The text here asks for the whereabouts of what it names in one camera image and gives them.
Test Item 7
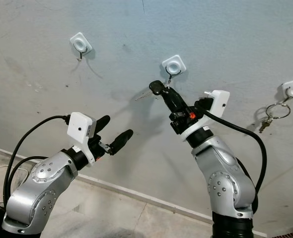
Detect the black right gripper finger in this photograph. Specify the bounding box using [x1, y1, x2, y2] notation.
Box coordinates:
[163, 87, 184, 118]
[167, 86, 190, 116]

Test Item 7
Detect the black headed key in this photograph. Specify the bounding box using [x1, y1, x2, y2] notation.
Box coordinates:
[135, 81, 165, 102]

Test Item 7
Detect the small metal key ring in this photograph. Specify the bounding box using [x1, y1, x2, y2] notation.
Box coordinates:
[165, 73, 182, 88]

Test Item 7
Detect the grey skirting board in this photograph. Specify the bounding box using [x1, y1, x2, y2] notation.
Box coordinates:
[0, 144, 269, 238]

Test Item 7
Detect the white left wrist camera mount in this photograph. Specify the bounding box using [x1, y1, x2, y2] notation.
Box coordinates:
[67, 112, 99, 166]

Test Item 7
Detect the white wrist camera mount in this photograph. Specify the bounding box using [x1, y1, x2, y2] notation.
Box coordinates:
[181, 89, 231, 143]
[67, 112, 99, 166]

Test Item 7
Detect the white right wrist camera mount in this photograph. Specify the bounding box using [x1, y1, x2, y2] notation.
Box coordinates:
[181, 89, 231, 143]

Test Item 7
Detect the long black left arm cable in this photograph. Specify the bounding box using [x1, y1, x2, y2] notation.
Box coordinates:
[3, 115, 71, 209]

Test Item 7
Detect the short black left arm cable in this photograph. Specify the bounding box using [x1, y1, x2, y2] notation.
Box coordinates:
[7, 156, 35, 194]

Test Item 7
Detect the silver key ring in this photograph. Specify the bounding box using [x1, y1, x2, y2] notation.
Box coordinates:
[265, 101, 292, 120]

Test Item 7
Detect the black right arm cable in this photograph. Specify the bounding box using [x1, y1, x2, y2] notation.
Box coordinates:
[196, 99, 268, 195]

